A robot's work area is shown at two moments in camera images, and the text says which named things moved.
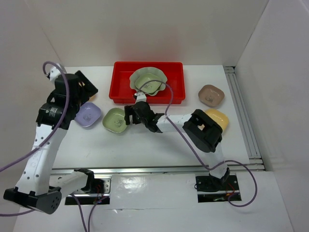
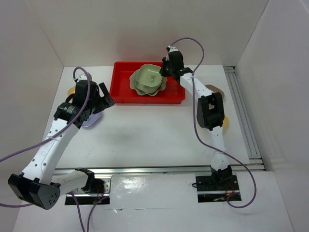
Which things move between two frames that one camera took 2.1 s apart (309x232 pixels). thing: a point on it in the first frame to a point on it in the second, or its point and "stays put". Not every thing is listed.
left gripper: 90,89 to 105,102
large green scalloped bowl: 147,69 stays put
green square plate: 151,86 stays put
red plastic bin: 121,91 stays put
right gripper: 129,110 to 161,71
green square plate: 114,120 to 149,74
